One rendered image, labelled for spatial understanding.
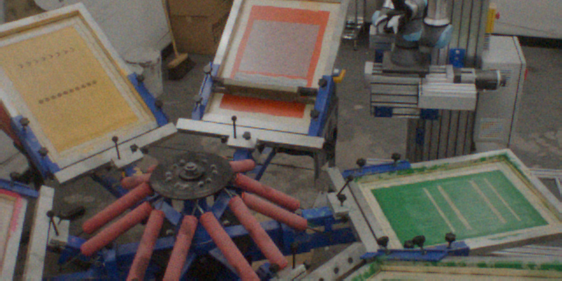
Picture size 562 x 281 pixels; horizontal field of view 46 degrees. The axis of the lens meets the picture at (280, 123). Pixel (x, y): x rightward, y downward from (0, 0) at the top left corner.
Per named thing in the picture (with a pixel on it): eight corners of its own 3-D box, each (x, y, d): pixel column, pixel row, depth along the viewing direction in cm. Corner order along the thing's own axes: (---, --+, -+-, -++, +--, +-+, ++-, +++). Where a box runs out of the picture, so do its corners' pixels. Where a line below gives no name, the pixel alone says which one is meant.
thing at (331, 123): (323, 146, 376) (323, 96, 359) (338, 147, 373) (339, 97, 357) (301, 192, 338) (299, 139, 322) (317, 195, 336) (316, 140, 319)
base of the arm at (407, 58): (421, 54, 328) (422, 36, 323) (421, 68, 315) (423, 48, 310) (390, 54, 330) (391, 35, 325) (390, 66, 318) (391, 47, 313)
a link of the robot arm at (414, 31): (399, 32, 292) (401, 9, 286) (423, 37, 286) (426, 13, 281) (392, 39, 286) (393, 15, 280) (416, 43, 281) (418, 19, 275)
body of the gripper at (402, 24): (401, 34, 262) (414, 24, 270) (400, 13, 258) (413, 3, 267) (384, 32, 266) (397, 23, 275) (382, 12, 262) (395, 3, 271)
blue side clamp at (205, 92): (213, 69, 321) (209, 61, 315) (223, 70, 320) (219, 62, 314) (195, 123, 309) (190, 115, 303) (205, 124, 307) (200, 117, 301)
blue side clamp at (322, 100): (323, 82, 306) (321, 73, 300) (334, 82, 304) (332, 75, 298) (309, 138, 293) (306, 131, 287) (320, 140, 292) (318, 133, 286)
